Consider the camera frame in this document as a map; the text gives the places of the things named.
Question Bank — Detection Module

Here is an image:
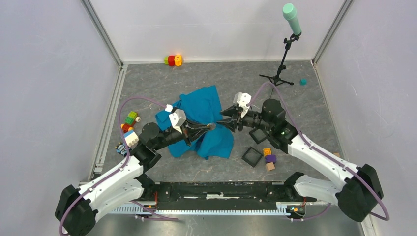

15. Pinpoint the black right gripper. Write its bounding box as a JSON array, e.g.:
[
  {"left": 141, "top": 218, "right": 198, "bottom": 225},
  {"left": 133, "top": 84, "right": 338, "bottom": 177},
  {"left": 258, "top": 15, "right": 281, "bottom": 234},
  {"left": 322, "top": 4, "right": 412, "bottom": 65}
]
[{"left": 216, "top": 105, "right": 272, "bottom": 134}]

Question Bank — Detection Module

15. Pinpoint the orange toy block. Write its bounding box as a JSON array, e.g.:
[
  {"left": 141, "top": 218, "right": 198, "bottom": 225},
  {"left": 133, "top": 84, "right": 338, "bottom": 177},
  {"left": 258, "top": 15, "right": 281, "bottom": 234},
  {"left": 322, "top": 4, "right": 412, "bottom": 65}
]
[{"left": 263, "top": 148, "right": 272, "bottom": 156}]

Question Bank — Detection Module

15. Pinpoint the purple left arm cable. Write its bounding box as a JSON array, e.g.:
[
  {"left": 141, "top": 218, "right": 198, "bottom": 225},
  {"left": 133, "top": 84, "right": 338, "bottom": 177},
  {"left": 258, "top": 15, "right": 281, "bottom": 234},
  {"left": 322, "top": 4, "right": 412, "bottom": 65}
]
[{"left": 58, "top": 96, "right": 180, "bottom": 236}]

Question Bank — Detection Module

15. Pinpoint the white slotted cable duct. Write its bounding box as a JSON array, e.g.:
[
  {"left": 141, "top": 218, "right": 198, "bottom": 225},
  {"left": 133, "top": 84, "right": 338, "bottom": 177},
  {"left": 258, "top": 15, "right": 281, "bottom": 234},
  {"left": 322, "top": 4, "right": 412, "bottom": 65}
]
[{"left": 110, "top": 203, "right": 291, "bottom": 216}]

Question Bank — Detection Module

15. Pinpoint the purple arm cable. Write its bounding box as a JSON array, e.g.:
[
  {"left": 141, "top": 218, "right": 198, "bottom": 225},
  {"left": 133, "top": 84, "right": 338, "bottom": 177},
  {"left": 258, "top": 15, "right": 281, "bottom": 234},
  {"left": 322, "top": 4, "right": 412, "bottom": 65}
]
[
  {"left": 58, "top": 96, "right": 180, "bottom": 236},
  {"left": 247, "top": 81, "right": 390, "bottom": 222}
]

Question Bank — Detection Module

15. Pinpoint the teal blue cloth garment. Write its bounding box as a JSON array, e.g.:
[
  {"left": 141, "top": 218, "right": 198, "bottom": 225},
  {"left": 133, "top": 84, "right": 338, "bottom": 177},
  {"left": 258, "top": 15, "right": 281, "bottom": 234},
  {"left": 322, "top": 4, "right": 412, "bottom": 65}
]
[{"left": 168, "top": 86, "right": 234, "bottom": 160}]

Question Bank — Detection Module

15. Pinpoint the black square frame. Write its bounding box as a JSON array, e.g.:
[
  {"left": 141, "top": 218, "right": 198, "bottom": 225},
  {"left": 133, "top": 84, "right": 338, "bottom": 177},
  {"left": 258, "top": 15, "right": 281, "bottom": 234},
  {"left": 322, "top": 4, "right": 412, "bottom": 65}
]
[
  {"left": 249, "top": 129, "right": 268, "bottom": 145},
  {"left": 241, "top": 147, "right": 263, "bottom": 168}
]

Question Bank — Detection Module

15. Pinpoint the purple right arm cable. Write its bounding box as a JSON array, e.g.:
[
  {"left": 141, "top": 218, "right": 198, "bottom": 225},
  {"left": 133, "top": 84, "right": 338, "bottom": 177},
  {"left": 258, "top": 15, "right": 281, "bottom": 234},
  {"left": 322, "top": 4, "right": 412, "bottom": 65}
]
[{"left": 247, "top": 81, "right": 390, "bottom": 222}]

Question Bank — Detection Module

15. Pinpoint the colourful toy block train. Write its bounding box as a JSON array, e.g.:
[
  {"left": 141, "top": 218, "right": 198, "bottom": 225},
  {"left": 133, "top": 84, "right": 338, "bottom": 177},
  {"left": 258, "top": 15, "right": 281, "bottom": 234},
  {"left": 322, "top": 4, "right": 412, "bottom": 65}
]
[{"left": 120, "top": 111, "right": 141, "bottom": 133}]

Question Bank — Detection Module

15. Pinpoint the tan wooden cube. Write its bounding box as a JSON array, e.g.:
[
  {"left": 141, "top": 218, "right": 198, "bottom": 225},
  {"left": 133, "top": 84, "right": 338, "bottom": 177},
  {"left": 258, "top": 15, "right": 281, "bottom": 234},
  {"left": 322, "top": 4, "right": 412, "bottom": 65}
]
[{"left": 265, "top": 162, "right": 275, "bottom": 172}]

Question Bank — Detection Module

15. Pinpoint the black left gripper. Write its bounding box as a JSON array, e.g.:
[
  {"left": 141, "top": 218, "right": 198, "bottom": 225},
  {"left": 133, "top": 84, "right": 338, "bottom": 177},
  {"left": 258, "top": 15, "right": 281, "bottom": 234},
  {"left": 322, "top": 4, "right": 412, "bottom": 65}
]
[{"left": 153, "top": 117, "right": 210, "bottom": 150}]

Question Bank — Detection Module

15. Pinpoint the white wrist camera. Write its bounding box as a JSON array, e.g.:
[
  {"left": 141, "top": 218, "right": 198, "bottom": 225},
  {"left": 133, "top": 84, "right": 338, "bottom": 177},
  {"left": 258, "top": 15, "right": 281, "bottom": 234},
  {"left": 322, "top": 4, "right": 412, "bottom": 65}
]
[
  {"left": 233, "top": 92, "right": 252, "bottom": 118},
  {"left": 165, "top": 104, "right": 187, "bottom": 134}
]

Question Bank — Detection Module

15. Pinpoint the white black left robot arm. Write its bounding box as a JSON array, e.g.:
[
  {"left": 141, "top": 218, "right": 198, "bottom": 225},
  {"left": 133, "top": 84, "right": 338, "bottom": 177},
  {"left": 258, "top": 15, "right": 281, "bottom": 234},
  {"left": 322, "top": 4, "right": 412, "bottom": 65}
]
[{"left": 55, "top": 120, "right": 216, "bottom": 236}]

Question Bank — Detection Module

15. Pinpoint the green red orange toy stack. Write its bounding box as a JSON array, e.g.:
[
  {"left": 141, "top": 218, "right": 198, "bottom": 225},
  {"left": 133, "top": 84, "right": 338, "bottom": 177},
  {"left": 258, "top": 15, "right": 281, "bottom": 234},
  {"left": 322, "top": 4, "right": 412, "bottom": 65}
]
[{"left": 164, "top": 55, "right": 183, "bottom": 66}]

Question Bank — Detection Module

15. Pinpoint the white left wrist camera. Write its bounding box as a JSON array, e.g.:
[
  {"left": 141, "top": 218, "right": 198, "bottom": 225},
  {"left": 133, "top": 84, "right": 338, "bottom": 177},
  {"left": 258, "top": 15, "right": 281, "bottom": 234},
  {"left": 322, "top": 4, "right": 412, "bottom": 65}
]
[{"left": 165, "top": 104, "right": 187, "bottom": 134}]

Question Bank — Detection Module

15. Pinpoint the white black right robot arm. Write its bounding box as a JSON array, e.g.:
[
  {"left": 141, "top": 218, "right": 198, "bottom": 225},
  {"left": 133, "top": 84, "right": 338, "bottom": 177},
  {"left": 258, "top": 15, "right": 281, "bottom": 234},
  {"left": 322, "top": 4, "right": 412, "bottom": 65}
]
[{"left": 218, "top": 99, "right": 384, "bottom": 222}]

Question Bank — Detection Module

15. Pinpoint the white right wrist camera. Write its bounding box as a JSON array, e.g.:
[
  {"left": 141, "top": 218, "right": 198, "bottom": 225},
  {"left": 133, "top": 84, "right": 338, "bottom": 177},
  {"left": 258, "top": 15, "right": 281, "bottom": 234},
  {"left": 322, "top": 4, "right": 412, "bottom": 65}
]
[{"left": 233, "top": 92, "right": 252, "bottom": 118}]

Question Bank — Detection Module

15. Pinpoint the purple toy block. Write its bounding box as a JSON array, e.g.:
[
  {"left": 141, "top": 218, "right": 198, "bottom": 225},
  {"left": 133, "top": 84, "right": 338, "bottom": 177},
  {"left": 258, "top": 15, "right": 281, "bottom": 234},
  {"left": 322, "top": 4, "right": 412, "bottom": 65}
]
[{"left": 265, "top": 154, "right": 277, "bottom": 164}]

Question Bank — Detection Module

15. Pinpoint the black square frame lower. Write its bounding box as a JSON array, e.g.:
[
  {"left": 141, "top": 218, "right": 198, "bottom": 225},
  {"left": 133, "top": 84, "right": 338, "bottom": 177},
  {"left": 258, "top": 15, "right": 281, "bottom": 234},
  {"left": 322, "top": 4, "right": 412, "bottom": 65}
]
[{"left": 241, "top": 147, "right": 263, "bottom": 168}]

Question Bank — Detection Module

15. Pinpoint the black square frame upper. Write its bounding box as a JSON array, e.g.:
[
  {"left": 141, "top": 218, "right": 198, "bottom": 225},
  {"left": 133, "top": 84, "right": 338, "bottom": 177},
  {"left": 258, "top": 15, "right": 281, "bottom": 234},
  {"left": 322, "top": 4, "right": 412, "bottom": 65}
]
[{"left": 249, "top": 129, "right": 268, "bottom": 145}]

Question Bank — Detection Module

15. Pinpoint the black tripod microphone stand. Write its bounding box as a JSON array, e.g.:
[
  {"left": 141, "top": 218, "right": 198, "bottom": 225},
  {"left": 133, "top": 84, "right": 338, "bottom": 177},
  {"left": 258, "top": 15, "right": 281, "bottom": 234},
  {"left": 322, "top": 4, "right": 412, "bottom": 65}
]
[{"left": 259, "top": 33, "right": 301, "bottom": 86}]

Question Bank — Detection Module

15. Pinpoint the mint green microphone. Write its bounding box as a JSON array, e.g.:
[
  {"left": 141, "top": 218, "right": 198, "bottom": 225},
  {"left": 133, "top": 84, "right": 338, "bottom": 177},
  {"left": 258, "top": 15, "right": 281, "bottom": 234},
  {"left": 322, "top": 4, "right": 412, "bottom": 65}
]
[{"left": 282, "top": 3, "right": 302, "bottom": 36}]

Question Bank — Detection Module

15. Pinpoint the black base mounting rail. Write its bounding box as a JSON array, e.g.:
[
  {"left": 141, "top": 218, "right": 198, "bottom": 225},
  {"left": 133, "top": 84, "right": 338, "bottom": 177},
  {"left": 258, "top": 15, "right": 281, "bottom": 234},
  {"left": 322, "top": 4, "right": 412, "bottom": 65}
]
[{"left": 137, "top": 181, "right": 316, "bottom": 210}]

